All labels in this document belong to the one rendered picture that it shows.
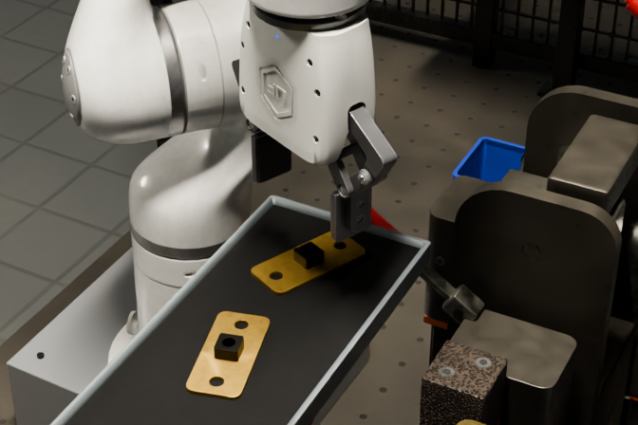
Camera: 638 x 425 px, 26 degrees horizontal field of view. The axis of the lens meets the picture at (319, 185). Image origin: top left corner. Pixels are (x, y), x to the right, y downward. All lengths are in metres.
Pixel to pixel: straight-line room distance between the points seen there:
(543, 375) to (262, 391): 0.25
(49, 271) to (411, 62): 1.06
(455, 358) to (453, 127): 1.06
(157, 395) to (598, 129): 0.44
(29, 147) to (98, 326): 1.86
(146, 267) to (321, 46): 0.54
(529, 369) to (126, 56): 0.44
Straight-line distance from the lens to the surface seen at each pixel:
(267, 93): 0.94
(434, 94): 2.15
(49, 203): 3.18
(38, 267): 2.99
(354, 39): 0.89
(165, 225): 1.32
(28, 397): 1.54
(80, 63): 1.23
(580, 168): 1.10
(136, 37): 1.21
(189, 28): 1.23
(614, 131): 1.15
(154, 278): 1.37
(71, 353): 1.52
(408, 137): 2.04
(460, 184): 1.26
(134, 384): 0.93
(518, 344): 1.09
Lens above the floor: 1.78
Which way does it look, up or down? 34 degrees down
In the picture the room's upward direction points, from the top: straight up
